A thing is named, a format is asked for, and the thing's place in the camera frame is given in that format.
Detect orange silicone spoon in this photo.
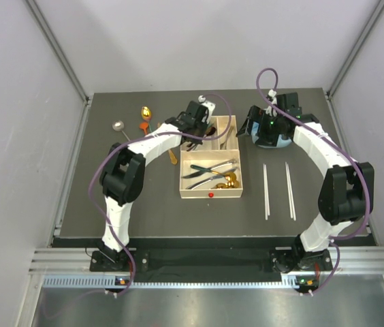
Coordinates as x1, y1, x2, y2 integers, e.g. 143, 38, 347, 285
139, 121, 149, 135

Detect cream divided utensil box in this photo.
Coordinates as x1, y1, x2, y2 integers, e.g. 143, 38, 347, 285
179, 115, 243, 199

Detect teal silicone spoon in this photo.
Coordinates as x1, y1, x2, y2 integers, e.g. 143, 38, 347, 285
205, 127, 217, 138

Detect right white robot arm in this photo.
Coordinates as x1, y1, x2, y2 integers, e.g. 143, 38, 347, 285
236, 89, 374, 273

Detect aluminium front rail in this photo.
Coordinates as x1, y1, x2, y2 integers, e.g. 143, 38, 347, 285
29, 247, 384, 275

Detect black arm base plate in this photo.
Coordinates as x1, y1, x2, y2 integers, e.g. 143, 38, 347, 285
90, 246, 332, 276

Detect silver fork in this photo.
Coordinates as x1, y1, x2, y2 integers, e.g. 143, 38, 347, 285
219, 125, 234, 150

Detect aluminium frame post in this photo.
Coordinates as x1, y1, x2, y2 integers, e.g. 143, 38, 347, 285
22, 0, 90, 104
325, 0, 384, 101

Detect left aluminium frame post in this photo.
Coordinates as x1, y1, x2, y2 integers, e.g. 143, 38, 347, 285
22, 0, 90, 104

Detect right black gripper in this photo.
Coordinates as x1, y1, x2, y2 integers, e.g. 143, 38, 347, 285
236, 106, 285, 147

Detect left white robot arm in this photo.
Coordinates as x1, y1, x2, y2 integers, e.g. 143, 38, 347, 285
99, 96, 216, 270

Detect silver round ladle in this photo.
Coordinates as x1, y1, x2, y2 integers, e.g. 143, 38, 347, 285
112, 120, 130, 141

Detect dark teal handled knife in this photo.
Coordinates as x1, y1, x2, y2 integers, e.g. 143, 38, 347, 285
182, 165, 210, 179

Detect right aluminium frame post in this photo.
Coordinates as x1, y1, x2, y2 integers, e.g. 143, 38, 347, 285
325, 0, 384, 101

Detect silver knife lower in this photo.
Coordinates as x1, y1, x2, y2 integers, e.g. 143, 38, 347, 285
186, 167, 238, 190

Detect gold butter knife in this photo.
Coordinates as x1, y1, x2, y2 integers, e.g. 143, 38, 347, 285
168, 149, 178, 165

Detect slotted cable duct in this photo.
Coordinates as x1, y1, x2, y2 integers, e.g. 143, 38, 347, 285
42, 275, 314, 290

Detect light blue headphones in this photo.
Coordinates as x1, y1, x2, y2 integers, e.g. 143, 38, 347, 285
251, 122, 292, 149

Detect ornate gold spoon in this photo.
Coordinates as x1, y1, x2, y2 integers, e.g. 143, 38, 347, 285
212, 182, 237, 189

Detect white chopstick inner right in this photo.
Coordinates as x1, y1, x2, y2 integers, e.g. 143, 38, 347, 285
285, 161, 295, 219

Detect plain gold spoon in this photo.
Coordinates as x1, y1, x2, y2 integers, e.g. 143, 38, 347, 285
225, 172, 240, 188

